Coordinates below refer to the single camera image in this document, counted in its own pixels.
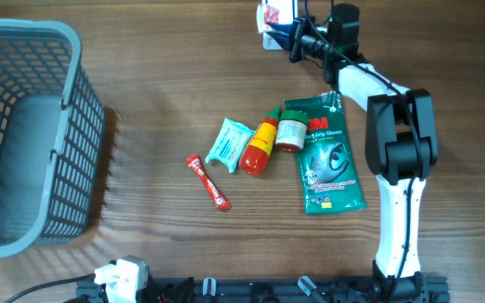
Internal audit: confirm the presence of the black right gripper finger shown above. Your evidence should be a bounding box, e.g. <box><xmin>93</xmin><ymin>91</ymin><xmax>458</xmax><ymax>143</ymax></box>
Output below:
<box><xmin>267</xmin><ymin>31</ymin><xmax>294</xmax><ymax>51</ymax></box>
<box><xmin>266</xmin><ymin>19</ymin><xmax>299</xmax><ymax>33</ymax></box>

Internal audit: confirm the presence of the orange tissue packet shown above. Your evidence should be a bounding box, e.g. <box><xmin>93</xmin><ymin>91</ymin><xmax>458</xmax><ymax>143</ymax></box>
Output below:
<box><xmin>256</xmin><ymin>4</ymin><xmax>280</xmax><ymax>34</ymax></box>

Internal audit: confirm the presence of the green-lid spice jar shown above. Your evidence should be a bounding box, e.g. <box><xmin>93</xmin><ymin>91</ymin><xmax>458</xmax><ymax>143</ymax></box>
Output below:
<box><xmin>275</xmin><ymin>110</ymin><xmax>308</xmax><ymax>153</ymax></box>

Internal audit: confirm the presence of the mint green tissue packet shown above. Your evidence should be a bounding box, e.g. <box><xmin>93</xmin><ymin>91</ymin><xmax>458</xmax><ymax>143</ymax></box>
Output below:
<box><xmin>205</xmin><ymin>118</ymin><xmax>254</xmax><ymax>173</ymax></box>

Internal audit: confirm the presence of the red chili sauce bottle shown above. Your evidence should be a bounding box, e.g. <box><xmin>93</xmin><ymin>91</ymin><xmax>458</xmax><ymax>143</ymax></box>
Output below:
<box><xmin>238</xmin><ymin>108</ymin><xmax>281</xmax><ymax>176</ymax></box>

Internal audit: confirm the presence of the green 3M gloves packet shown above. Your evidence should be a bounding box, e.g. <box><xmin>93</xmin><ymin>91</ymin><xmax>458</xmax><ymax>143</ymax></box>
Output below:
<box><xmin>285</xmin><ymin>92</ymin><xmax>366</xmax><ymax>215</ymax></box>

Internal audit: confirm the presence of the red Nescafe coffee stick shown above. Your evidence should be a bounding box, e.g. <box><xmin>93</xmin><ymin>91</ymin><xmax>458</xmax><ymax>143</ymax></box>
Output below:
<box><xmin>184</xmin><ymin>154</ymin><xmax>232</xmax><ymax>211</ymax></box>

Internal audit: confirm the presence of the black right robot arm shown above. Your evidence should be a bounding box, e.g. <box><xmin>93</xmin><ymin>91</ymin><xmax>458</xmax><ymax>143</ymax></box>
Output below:
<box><xmin>264</xmin><ymin>3</ymin><xmax>450</xmax><ymax>302</ymax></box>

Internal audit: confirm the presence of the white barcode scanner box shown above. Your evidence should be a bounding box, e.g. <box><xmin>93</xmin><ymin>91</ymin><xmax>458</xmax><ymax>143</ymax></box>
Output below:
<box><xmin>256</xmin><ymin>0</ymin><xmax>298</xmax><ymax>51</ymax></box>

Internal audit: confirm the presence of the grey plastic mesh basket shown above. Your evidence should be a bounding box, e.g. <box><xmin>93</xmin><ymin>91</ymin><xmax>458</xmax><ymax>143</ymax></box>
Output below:
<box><xmin>0</xmin><ymin>19</ymin><xmax>105</xmax><ymax>258</ymax></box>

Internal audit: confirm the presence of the black right camera cable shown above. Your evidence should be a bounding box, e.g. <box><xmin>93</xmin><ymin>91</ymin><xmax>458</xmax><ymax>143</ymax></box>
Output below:
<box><xmin>303</xmin><ymin>0</ymin><xmax>424</xmax><ymax>291</ymax></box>

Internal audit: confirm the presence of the black camera cable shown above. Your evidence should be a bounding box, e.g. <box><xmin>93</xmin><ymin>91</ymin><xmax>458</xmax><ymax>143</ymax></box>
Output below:
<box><xmin>4</xmin><ymin>273</ymin><xmax>96</xmax><ymax>303</ymax></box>
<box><xmin>303</xmin><ymin>0</ymin><xmax>424</xmax><ymax>291</ymax></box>

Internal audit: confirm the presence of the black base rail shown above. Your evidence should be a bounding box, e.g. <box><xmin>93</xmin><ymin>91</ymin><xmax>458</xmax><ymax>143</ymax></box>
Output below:
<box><xmin>65</xmin><ymin>275</ymin><xmax>451</xmax><ymax>303</ymax></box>

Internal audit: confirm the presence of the black left camera cable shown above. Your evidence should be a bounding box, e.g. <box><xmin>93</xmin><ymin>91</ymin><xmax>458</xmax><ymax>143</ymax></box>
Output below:
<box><xmin>4</xmin><ymin>273</ymin><xmax>96</xmax><ymax>303</ymax></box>

